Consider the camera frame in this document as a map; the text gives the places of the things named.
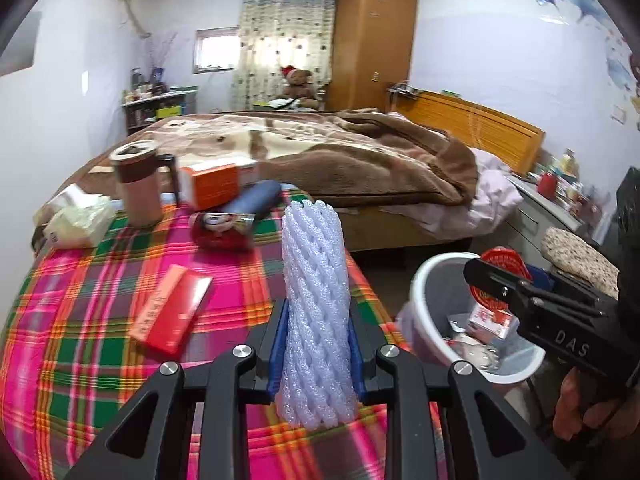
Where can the red drink can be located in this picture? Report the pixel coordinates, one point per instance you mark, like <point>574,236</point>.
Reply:
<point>220,232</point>

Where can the speckled beige cushion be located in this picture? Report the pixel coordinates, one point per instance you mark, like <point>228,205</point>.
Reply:
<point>575,255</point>

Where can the wooden bed headboard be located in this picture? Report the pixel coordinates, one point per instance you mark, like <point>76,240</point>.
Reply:
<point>480,125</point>

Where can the pink green plaid tablecloth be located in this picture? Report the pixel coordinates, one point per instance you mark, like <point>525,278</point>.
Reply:
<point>100,285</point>

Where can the white plastic trash bin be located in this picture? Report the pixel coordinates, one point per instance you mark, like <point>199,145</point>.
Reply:
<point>435,290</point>

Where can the person's right hand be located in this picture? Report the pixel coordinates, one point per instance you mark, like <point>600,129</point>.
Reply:
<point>575,405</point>

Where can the patterned window curtain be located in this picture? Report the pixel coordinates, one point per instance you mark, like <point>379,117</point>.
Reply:
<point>270,35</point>

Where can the crumpled clear plastic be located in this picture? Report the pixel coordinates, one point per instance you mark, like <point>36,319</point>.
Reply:
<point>475,355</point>

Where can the small window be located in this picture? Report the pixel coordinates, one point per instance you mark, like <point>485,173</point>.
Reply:
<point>216,50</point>

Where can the red white small carton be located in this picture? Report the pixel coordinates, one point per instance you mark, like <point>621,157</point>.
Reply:
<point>487,321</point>

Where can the red white snack packet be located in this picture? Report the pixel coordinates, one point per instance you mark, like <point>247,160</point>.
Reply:
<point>505,262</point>

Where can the brown fleece blanket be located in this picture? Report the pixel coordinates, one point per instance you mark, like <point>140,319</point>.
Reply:
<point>350,160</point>

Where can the orange white carton box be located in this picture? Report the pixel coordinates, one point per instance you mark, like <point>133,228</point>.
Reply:
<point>215,185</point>

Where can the cluster of small bottles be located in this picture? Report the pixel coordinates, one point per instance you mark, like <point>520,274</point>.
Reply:
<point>575,190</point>

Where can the yellow patterned tissue pack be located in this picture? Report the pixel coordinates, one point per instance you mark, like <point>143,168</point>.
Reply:
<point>75,220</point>

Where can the white bedside cabinet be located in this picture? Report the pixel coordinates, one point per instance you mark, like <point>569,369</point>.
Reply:
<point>530,220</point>

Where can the wooden wardrobe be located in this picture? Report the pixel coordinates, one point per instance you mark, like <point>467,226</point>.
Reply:
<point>372,45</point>

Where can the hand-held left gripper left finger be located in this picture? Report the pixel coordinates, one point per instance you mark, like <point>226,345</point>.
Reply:
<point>277,360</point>

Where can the flat red box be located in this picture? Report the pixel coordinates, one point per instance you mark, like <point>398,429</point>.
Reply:
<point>172,310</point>

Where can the dark blue cylinder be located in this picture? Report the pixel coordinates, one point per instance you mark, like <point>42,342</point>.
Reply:
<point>255,197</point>

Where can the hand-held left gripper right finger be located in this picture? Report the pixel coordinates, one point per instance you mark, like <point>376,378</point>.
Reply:
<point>357,360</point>

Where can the red jar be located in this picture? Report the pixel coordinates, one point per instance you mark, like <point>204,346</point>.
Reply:
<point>547,184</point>

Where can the blue wall sticker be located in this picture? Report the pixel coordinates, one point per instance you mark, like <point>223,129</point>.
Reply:
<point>617,60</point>

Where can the brown teddy bear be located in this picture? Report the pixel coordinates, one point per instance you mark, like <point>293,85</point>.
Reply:
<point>300,87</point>

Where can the cluttered desk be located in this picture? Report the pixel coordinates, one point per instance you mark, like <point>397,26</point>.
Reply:
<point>160,110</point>

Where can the pale pink bed sheet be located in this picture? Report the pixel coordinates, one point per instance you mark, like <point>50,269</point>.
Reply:
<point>490,195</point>

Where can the beige brown lidded mug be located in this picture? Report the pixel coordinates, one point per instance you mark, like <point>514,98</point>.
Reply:
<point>142,195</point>

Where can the white foam net sleeve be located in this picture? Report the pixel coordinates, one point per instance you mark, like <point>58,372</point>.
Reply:
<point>315,285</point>

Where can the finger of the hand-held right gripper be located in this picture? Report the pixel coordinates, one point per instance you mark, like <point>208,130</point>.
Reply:
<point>500,296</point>
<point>492,271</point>

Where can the dried purple branches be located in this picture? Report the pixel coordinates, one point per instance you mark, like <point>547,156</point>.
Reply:
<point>159,57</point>

